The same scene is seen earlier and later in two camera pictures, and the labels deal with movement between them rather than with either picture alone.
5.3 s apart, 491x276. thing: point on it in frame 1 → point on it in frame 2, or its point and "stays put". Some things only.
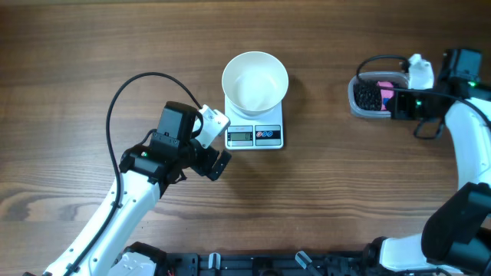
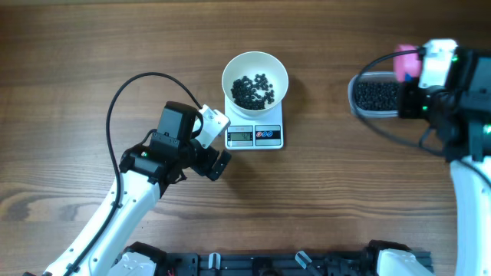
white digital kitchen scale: (254, 132) stays put
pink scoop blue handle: (386, 94) → (406, 67)
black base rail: (282, 263) stays put
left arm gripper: (210, 156) stays put
